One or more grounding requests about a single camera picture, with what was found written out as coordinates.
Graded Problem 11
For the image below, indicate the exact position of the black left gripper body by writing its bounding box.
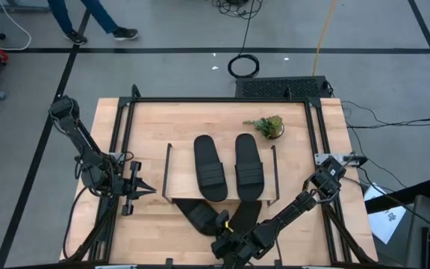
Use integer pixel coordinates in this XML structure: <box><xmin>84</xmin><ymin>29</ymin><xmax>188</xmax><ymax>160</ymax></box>
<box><xmin>119</xmin><ymin>160</ymin><xmax>144</xmax><ymax>217</ymax></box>

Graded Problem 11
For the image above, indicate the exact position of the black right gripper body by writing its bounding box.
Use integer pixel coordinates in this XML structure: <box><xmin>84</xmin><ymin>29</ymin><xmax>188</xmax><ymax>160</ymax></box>
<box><xmin>210</xmin><ymin>222</ymin><xmax>267</xmax><ymax>269</ymax></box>

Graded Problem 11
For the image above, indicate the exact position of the black slide sandal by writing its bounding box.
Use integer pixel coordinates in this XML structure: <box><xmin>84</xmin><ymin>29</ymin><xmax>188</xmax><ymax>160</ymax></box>
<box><xmin>172</xmin><ymin>198</ymin><xmax>223</xmax><ymax>238</ymax></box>
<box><xmin>193</xmin><ymin>134</ymin><xmax>229</xmax><ymax>203</ymax></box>
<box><xmin>234</xmin><ymin>132</ymin><xmax>266</xmax><ymax>203</ymax></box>
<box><xmin>228</xmin><ymin>200</ymin><xmax>263</xmax><ymax>237</ymax></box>

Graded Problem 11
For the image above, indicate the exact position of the wooden shelf with black frame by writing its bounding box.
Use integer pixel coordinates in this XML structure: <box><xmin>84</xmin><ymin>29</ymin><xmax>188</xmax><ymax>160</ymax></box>
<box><xmin>161</xmin><ymin>142</ymin><xmax>281</xmax><ymax>207</ymax></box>

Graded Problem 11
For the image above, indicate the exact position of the small potted succulent plant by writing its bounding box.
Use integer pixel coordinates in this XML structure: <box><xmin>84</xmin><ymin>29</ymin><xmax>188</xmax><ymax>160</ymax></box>
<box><xmin>242</xmin><ymin>114</ymin><xmax>286</xmax><ymax>140</ymax></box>

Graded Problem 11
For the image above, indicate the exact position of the black perforated computer case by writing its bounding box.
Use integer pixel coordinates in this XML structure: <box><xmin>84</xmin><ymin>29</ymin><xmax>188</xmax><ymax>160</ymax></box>
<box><xmin>234</xmin><ymin>75</ymin><xmax>332</xmax><ymax>100</ymax></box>

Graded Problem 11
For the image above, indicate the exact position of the white paper sheet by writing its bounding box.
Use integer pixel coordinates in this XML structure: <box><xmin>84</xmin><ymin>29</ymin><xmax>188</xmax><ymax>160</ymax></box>
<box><xmin>364</xmin><ymin>182</ymin><xmax>407</xmax><ymax>244</ymax></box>

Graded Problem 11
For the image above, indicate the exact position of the black desk crossbar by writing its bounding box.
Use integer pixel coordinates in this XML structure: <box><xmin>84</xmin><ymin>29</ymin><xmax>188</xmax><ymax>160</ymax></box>
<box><xmin>364</xmin><ymin>179</ymin><xmax>430</xmax><ymax>214</ymax></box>

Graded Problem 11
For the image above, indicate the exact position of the grey side desk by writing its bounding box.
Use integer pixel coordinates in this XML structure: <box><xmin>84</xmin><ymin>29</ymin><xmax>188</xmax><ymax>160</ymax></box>
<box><xmin>405</xmin><ymin>194</ymin><xmax>430</xmax><ymax>269</ymax></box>

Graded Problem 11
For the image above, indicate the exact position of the person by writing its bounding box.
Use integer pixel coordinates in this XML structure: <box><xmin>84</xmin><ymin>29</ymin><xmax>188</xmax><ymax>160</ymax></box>
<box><xmin>46</xmin><ymin>0</ymin><xmax>140</xmax><ymax>46</ymax></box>

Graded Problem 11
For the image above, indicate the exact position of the grey desk leg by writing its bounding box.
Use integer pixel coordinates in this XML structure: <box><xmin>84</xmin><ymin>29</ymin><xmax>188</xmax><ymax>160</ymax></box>
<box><xmin>0</xmin><ymin>0</ymin><xmax>52</xmax><ymax>13</ymax></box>

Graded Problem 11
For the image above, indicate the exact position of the black left arm base cable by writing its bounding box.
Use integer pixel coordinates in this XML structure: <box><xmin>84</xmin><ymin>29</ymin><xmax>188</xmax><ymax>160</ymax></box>
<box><xmin>62</xmin><ymin>185</ymin><xmax>91</xmax><ymax>261</ymax></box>

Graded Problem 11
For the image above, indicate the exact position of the black aluminium table frame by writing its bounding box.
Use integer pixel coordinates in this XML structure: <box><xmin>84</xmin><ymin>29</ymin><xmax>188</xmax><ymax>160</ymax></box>
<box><xmin>60</xmin><ymin>84</ymin><xmax>378</xmax><ymax>267</ymax></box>

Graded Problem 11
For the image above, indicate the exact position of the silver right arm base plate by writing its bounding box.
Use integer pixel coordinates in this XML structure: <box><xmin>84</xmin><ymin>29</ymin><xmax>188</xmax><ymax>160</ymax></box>
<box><xmin>314</xmin><ymin>152</ymin><xmax>368</xmax><ymax>167</ymax></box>

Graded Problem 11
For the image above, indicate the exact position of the coiled black cable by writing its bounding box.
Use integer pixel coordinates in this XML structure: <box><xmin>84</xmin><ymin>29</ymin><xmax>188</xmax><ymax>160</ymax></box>
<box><xmin>227</xmin><ymin>16</ymin><xmax>261</xmax><ymax>80</ymax></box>

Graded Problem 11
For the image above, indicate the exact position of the white floor cable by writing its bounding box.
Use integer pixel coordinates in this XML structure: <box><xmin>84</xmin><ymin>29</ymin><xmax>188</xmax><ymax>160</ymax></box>
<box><xmin>0</xmin><ymin>0</ymin><xmax>33</xmax><ymax>52</ymax></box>

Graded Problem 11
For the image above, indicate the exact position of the tangled black cable bundle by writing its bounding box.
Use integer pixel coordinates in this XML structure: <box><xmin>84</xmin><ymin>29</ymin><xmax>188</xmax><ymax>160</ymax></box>
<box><xmin>209</xmin><ymin>0</ymin><xmax>264</xmax><ymax>20</ymax></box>

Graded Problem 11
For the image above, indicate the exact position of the yellow floor cable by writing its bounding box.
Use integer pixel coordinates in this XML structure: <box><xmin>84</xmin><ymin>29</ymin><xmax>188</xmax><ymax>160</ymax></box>
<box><xmin>311</xmin><ymin>0</ymin><xmax>339</xmax><ymax>77</ymax></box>

